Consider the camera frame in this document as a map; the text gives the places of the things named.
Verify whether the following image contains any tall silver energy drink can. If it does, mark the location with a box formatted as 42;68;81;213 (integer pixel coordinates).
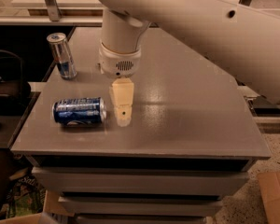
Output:
47;33;77;79

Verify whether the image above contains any cardboard box right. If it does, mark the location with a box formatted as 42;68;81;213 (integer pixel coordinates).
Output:
258;172;280;224

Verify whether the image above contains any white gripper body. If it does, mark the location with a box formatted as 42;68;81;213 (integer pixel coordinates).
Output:
99;43;141;78

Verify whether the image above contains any cardboard box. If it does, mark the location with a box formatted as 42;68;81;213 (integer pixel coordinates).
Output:
258;172;280;224
0;191;75;224

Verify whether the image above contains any grey drawer cabinet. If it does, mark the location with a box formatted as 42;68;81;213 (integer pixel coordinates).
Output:
12;27;270;224

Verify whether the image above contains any cardboard box bottom left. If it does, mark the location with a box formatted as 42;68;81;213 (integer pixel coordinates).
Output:
0;191;75;224

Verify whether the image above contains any black office chair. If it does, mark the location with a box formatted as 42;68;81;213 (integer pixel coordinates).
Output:
0;49;31;126

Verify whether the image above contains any blue pepsi can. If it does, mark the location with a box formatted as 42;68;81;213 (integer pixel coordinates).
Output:
52;97;106;126

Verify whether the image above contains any metal railing frame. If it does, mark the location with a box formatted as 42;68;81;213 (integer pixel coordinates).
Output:
0;0;280;28

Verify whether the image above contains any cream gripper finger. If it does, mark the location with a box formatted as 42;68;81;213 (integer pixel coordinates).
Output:
109;78;134;127

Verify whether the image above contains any green printed bag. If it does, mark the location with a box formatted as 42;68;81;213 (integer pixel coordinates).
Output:
0;168;46;220

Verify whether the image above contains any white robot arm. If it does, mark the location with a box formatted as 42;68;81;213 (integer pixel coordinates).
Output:
99;0;280;108

